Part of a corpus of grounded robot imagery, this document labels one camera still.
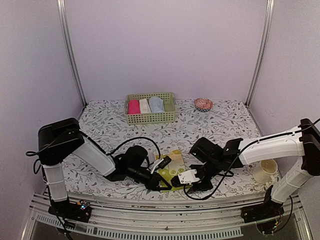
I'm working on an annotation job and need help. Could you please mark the light blue towel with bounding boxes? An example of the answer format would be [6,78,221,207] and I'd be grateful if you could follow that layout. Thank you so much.
[149,96,165,114]

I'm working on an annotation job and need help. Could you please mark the green perforated plastic basket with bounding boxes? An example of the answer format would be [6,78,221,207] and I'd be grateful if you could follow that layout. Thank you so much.
[124,92,176,125]

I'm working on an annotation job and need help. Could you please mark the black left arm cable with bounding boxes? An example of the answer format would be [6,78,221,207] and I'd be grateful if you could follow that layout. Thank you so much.
[107,136,160,161]

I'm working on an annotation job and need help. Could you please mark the right aluminium frame post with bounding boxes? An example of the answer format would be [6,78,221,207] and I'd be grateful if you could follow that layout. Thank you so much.
[245,0,275,108]

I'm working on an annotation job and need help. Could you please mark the blue patterned bowl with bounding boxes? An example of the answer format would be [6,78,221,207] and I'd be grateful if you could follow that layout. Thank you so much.
[196,107,211,113]

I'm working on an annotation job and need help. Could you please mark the cream ribbed mug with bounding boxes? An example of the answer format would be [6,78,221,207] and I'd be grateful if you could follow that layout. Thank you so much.
[252,159,278,188]

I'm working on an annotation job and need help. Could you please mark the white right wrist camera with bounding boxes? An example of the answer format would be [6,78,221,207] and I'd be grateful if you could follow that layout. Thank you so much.
[171,169,200,188]

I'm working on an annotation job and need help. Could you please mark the green white small packet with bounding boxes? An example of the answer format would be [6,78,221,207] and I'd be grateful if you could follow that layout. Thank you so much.
[155,146,186,183]

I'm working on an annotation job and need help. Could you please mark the left aluminium frame post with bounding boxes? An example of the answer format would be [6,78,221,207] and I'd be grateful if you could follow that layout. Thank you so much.
[56,0,87,107]

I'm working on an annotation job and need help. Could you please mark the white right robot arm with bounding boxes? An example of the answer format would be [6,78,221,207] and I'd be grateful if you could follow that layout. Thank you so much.
[183,118,320,223]

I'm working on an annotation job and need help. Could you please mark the aluminium front rail base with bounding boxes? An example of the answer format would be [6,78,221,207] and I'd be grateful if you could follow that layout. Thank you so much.
[22,192,311,240]

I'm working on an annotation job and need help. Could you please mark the cream rolled towel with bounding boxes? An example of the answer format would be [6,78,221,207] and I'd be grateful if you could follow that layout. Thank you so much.
[139,98,151,114]

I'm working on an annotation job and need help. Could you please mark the pink rolled towel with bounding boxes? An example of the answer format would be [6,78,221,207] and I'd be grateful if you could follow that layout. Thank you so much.
[127,99,141,115]

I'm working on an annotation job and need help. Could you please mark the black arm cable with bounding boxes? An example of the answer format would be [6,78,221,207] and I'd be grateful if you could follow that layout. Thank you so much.
[107,136,160,161]
[183,154,236,201]

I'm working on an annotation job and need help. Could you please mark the aluminium frame post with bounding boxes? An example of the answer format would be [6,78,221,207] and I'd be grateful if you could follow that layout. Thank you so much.
[245,0,275,108]
[56,0,87,107]

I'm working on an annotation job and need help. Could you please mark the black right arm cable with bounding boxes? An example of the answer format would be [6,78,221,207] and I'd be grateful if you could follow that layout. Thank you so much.
[183,154,236,201]

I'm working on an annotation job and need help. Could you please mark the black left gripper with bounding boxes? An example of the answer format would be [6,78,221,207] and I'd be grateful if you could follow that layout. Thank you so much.
[127,165,172,191]

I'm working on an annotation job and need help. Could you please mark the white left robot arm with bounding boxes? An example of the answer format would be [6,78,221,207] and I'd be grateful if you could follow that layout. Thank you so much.
[25,118,172,223]

